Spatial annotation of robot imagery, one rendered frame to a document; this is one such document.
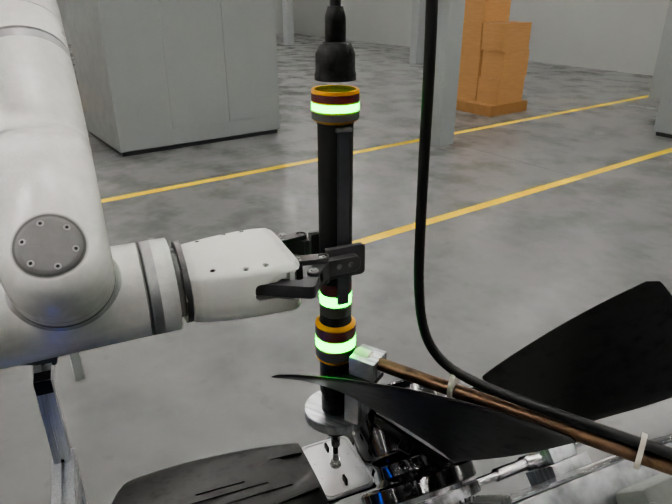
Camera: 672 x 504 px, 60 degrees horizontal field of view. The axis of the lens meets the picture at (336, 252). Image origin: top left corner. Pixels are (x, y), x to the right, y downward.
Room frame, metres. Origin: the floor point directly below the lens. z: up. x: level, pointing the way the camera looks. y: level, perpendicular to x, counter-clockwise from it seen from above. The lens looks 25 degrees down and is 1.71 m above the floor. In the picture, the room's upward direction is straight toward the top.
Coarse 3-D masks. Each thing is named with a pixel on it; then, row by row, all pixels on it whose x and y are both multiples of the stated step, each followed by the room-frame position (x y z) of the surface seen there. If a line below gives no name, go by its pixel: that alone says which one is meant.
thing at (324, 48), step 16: (336, 16) 0.52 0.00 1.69; (336, 32) 0.52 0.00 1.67; (320, 48) 0.52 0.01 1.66; (336, 48) 0.51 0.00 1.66; (352, 48) 0.53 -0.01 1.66; (320, 64) 0.52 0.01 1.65; (336, 64) 0.51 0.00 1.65; (352, 64) 0.52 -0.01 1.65; (320, 80) 0.52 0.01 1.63; (336, 80) 0.51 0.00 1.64; (352, 80) 0.52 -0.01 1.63; (320, 368) 0.52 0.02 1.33; (336, 368) 0.51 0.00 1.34; (336, 400) 0.51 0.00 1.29
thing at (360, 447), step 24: (408, 384) 0.58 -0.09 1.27; (360, 432) 0.55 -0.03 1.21; (384, 432) 0.54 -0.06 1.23; (360, 456) 0.55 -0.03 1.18; (384, 456) 0.52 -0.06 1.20; (408, 456) 0.52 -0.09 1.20; (384, 480) 0.52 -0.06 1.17; (408, 480) 0.49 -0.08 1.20; (432, 480) 0.49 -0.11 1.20; (456, 480) 0.49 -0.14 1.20
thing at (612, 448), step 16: (384, 368) 0.49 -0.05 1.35; (400, 368) 0.48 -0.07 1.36; (432, 384) 0.46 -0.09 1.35; (464, 400) 0.45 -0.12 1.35; (480, 400) 0.44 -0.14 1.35; (496, 400) 0.43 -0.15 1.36; (528, 416) 0.42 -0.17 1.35; (544, 416) 0.41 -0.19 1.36; (576, 432) 0.39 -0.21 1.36; (592, 432) 0.39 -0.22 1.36; (608, 448) 0.38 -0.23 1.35; (624, 448) 0.37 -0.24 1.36; (640, 464) 0.37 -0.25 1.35; (656, 464) 0.36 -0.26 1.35
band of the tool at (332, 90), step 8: (312, 88) 0.53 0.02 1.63; (320, 88) 0.55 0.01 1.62; (328, 88) 0.55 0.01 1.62; (336, 88) 0.55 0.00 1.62; (352, 88) 0.54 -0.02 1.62; (320, 104) 0.51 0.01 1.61; (328, 104) 0.51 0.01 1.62; (336, 104) 0.51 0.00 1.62; (344, 104) 0.51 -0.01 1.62; (352, 104) 0.51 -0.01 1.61; (352, 112) 0.51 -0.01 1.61
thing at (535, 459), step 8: (576, 448) 0.68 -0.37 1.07; (528, 456) 0.63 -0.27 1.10; (536, 456) 0.63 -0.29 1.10; (544, 456) 0.64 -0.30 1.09; (512, 464) 0.61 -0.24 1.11; (520, 464) 0.61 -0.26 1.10; (528, 464) 0.62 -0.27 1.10; (536, 464) 0.62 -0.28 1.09; (544, 464) 0.63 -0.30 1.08; (496, 472) 0.59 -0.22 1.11; (504, 472) 0.59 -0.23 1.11; (512, 472) 0.60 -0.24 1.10; (520, 472) 0.61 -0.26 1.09; (480, 480) 0.57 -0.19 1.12; (488, 480) 0.57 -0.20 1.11; (496, 480) 0.58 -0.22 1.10
